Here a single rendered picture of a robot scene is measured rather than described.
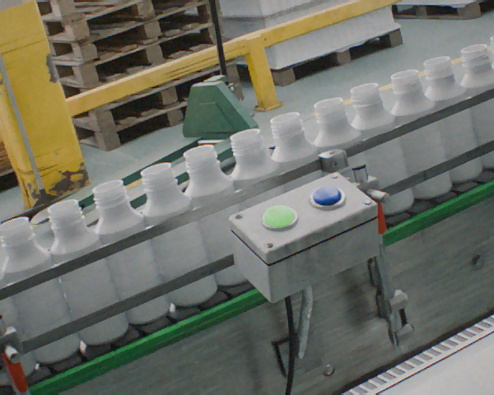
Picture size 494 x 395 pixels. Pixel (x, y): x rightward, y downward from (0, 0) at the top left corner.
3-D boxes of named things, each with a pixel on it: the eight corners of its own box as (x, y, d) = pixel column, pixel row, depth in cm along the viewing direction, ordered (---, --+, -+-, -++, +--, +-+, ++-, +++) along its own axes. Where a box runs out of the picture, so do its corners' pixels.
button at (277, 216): (284, 211, 117) (283, 200, 116) (299, 224, 115) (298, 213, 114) (259, 220, 116) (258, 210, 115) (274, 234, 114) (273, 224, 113)
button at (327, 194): (331, 191, 119) (330, 180, 119) (347, 203, 117) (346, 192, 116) (308, 201, 118) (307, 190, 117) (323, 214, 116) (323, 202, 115)
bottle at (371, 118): (376, 202, 147) (347, 85, 142) (419, 197, 144) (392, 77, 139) (365, 220, 141) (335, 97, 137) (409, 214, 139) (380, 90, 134)
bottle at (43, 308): (46, 371, 121) (-2, 237, 116) (26, 359, 126) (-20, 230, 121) (90, 350, 124) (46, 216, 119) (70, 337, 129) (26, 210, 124)
